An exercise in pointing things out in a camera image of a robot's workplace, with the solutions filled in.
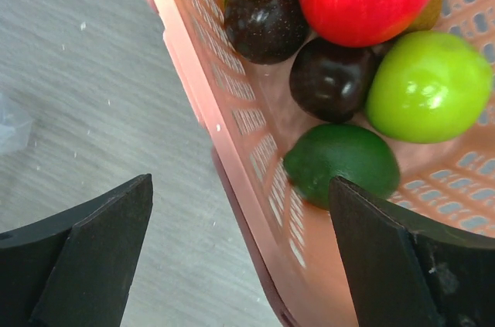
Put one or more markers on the brown kiwi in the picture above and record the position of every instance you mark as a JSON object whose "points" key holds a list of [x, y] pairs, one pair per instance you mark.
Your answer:
{"points": [[428, 17]]}

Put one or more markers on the clear zip bag orange zipper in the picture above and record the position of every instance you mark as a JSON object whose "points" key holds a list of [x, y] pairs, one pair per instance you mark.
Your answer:
{"points": [[16, 126]]}

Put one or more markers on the green apple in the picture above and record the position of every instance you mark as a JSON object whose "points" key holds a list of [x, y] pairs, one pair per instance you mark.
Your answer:
{"points": [[430, 87]]}

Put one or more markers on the dark green lime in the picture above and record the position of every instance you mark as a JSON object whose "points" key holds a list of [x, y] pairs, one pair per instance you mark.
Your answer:
{"points": [[352, 152]]}

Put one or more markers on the pink plastic basket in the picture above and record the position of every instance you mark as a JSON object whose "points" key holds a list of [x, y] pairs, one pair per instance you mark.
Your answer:
{"points": [[252, 120]]}

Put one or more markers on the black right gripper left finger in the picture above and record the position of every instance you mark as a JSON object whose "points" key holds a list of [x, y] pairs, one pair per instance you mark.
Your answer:
{"points": [[75, 268]]}

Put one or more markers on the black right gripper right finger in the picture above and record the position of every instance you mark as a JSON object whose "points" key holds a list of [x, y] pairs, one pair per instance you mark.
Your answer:
{"points": [[404, 269]]}

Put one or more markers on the dark plum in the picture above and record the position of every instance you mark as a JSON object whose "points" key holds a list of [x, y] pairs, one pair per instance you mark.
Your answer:
{"points": [[331, 82], [265, 32]]}

